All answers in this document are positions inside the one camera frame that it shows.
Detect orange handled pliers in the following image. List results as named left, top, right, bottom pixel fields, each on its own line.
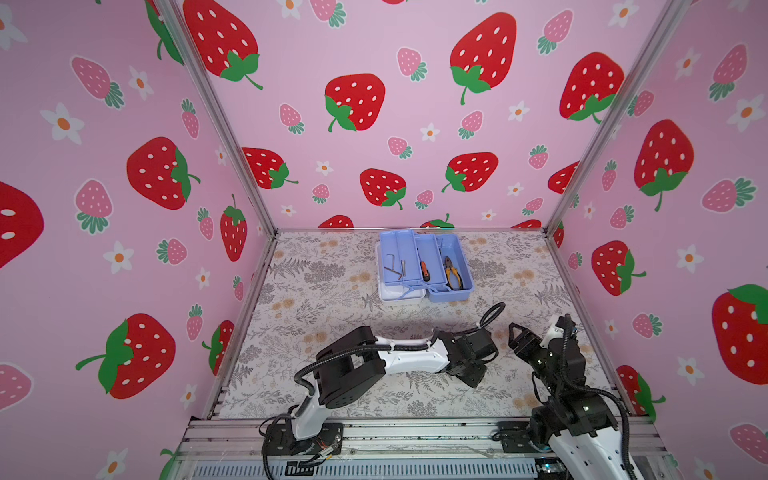
left=444, top=256, right=464, bottom=291

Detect orange screwdriver long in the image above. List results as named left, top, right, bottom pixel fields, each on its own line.
left=419, top=260, right=432, bottom=283

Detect steel hex key large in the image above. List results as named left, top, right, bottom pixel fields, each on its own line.
left=384, top=267, right=402, bottom=281

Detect white lid blue tool box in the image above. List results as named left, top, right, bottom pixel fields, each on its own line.
left=376, top=230, right=475, bottom=305

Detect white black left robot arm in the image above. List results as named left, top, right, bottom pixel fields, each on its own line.
left=261, top=302, right=506, bottom=479

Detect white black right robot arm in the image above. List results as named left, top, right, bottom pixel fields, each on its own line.
left=508, top=314, right=643, bottom=479

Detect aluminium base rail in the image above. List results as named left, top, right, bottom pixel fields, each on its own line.
left=164, top=417, right=679, bottom=479

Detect aluminium corner frame post right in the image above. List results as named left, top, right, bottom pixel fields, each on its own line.
left=543, top=0, right=690, bottom=240

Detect aluminium corner frame post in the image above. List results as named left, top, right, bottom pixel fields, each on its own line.
left=543, top=0, right=690, bottom=240
left=156, top=0, right=278, bottom=239

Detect aluminium corner frame post left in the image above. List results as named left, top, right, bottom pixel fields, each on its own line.
left=156, top=0, right=278, bottom=239

